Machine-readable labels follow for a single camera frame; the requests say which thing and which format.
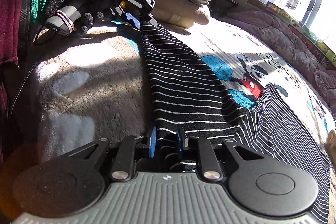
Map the navy white striped shirt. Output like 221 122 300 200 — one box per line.
140 22 330 223

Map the maroon sleeved forearm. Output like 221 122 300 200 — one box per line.
0 0 66 135

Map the black gloved left hand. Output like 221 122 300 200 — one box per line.
41 0 113 37

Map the Mickey Mouse fleece blanket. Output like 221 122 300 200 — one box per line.
11 20 335 161

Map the purple crumpled comforter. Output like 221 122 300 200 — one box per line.
219 11 335 115

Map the colourful alphabet foam mat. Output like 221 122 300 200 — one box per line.
265 1 335 70

